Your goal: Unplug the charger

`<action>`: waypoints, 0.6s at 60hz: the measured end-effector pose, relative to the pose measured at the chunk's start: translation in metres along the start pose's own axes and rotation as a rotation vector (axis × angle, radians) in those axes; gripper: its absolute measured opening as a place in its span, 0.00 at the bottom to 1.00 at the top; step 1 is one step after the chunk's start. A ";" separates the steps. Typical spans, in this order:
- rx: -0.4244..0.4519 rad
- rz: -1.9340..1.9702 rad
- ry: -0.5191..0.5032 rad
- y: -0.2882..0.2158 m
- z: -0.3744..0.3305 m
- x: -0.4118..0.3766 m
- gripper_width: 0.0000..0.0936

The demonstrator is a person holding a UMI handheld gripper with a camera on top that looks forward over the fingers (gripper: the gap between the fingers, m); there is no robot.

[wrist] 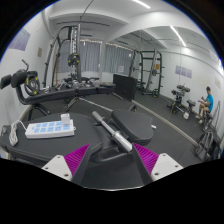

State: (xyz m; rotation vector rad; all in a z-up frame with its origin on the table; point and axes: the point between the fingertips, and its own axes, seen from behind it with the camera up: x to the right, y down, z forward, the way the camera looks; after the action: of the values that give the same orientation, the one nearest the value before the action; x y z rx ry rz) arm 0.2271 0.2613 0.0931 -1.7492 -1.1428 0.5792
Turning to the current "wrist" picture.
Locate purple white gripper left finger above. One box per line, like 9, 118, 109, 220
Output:
42, 144, 91, 185

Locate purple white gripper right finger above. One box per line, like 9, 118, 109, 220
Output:
132, 143, 182, 185

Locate white charger plug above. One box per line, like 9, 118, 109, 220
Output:
61, 113, 70, 125

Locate chrome barbell bar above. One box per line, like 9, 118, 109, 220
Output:
92, 111, 132, 153

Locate black round seat pad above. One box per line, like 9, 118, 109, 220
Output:
111, 109, 153, 145

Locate black padded bench pad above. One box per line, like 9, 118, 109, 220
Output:
0, 113, 103, 166

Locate white power strip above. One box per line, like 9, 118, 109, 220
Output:
25, 120, 76, 139

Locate black machine at right edge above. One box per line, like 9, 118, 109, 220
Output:
195, 130, 221, 162

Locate person in blue shirt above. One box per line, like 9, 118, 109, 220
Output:
196, 86, 213, 124

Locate black plyo box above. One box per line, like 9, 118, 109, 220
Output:
113, 74, 137, 101

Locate black incline weight bench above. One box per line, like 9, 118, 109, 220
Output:
0, 68, 116, 121

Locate black power rack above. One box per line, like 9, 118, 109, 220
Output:
128, 49, 164, 98

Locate black yellow weight plate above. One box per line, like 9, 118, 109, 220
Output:
68, 53, 80, 66

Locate grey window curtains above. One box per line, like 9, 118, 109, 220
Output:
58, 41, 133, 74

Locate white coiled power cord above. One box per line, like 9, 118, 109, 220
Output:
8, 119, 28, 147

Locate purple wall posters right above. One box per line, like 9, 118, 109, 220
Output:
175, 66, 192, 78

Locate purple wall poster left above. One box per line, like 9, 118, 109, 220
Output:
9, 29, 30, 51

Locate black cable machine rack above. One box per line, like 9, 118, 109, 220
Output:
42, 24, 81, 86

